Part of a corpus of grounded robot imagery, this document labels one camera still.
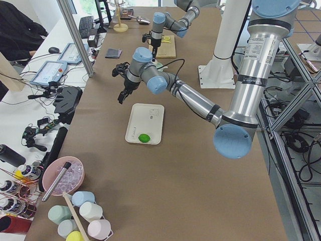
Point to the wooden mug tree stand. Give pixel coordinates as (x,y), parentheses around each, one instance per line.
(116,23)

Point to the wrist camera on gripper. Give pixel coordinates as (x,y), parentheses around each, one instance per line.
(120,69)

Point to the cream rabbit tray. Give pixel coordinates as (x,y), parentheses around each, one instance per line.
(145,119)

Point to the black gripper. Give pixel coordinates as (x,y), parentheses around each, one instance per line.
(129,85)
(155,45)

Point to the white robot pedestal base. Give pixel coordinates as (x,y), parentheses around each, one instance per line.
(218,73)

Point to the metal scoop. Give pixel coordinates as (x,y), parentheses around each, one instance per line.
(141,20)

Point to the computer mouse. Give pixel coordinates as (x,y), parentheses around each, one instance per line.
(53,50)

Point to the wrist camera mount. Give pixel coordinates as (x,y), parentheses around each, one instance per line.
(146,37)

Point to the teach pendant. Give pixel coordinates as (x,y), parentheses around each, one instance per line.
(50,71)
(70,55)

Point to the grey folded cloth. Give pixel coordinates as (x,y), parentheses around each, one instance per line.
(111,53)

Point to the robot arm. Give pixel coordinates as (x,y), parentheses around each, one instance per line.
(247,43)
(163,20)

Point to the mint green bowl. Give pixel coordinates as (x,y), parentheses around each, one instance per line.
(159,66)

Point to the teach pendant far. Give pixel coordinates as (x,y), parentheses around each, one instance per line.
(70,55)

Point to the grey cup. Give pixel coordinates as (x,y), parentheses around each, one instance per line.
(66,227)

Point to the green cup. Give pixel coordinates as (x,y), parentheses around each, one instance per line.
(59,213)

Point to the black keyboard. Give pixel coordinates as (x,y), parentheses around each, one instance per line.
(85,25)

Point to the bamboo cutting board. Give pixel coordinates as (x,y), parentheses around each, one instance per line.
(167,50)

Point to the green lime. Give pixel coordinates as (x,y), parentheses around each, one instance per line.
(144,138)

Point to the yellow cup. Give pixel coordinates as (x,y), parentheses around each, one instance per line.
(75,236)

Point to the pink cup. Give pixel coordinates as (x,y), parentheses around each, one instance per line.
(99,229)

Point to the aluminium frame post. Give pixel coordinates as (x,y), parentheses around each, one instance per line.
(73,30)

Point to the blue cup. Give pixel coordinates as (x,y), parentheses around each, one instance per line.
(80,197)

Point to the teach pendant near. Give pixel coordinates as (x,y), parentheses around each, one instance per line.
(50,71)

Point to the metal muddler stick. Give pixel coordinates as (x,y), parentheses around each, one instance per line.
(64,169)

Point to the white cup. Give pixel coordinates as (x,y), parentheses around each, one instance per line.
(91,211)

